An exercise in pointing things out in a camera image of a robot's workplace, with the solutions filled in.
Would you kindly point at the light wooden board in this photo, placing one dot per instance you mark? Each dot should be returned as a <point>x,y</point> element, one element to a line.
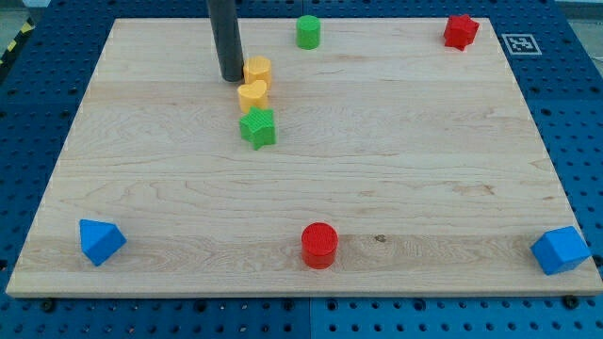
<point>425,159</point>

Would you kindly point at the green star block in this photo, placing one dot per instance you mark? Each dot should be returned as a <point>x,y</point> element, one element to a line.
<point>258,127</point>

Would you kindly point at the red cylinder block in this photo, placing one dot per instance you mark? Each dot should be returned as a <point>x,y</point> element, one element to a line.
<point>319,242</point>

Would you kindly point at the yellow heart block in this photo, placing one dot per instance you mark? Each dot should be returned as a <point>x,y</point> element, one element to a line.
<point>254,94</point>

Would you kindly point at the yellow hexagon block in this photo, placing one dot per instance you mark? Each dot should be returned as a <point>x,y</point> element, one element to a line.
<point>258,68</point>

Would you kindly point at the green cylinder block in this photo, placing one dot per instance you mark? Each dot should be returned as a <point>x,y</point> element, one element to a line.
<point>308,29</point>

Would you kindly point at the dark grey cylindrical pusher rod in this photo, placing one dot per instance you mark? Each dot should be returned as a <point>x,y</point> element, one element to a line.
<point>224,23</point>

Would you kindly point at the red star block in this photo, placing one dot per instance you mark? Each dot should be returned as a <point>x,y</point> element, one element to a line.
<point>460,31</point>

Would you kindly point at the blue triangular prism block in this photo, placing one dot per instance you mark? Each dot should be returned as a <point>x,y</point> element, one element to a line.
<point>100,240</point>

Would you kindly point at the white fiducial marker tag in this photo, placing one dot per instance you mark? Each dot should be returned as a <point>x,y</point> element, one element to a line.
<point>520,44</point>

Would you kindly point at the blue cube block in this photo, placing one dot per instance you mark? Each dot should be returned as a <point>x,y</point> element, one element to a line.
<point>560,250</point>

